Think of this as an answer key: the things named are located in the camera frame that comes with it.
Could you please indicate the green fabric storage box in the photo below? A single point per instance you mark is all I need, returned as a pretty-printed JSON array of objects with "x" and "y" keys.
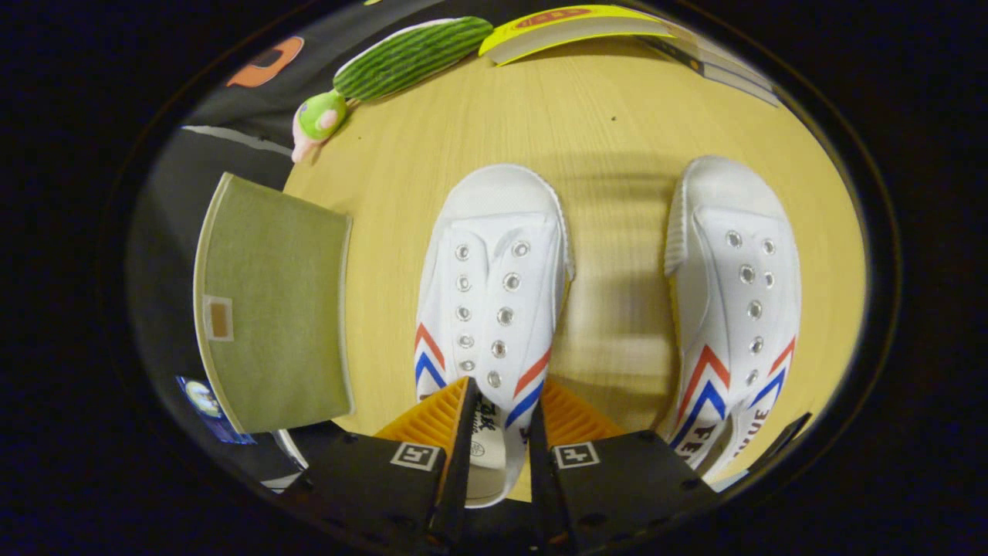
[{"x": 270, "y": 309}]

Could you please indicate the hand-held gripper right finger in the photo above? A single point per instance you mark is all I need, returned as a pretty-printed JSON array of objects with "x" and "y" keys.
[{"x": 617, "y": 494}]

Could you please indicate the yellow book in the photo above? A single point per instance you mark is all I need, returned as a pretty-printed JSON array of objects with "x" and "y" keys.
[{"x": 571, "y": 23}]

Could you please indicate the white canvas shoe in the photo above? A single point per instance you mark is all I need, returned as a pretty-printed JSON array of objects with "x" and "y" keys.
[
  {"x": 494, "y": 293},
  {"x": 733, "y": 309}
]

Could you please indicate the watermelon slice plush toy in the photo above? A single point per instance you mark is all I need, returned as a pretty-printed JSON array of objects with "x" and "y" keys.
[{"x": 409, "y": 58}]

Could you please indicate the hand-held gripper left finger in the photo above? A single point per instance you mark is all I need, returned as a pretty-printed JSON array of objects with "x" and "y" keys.
[{"x": 370, "y": 494}]

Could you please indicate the blue printed carton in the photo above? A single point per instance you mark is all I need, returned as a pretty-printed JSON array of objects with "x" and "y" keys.
[{"x": 208, "y": 401}]

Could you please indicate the pink and green plush toy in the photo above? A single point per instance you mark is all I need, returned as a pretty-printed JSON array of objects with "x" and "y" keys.
[{"x": 320, "y": 116}]

